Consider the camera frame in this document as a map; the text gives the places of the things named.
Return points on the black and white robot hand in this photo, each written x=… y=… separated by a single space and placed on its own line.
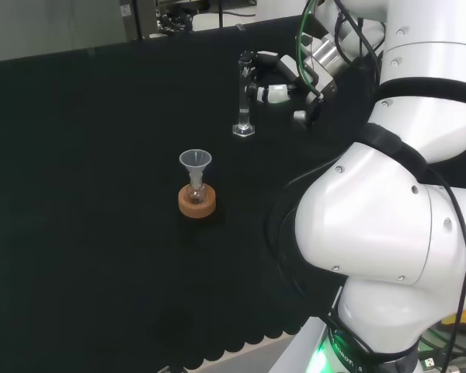
x=275 y=93

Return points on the clear glass graduated cylinder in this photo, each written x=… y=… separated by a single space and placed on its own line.
x=243 y=112

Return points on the grey cloth clip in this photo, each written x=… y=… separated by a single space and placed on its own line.
x=239 y=27
x=90 y=51

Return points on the clear plastic funnel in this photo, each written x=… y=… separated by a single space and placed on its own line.
x=195 y=158

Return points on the small round-bottom glass flask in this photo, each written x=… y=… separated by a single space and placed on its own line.
x=196 y=196

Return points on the grey metal cabinet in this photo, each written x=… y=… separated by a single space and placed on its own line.
x=138 y=19

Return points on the black bench cloth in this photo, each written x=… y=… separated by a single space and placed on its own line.
x=101 y=194

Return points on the silver USB plug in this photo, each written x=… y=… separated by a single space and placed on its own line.
x=429 y=363

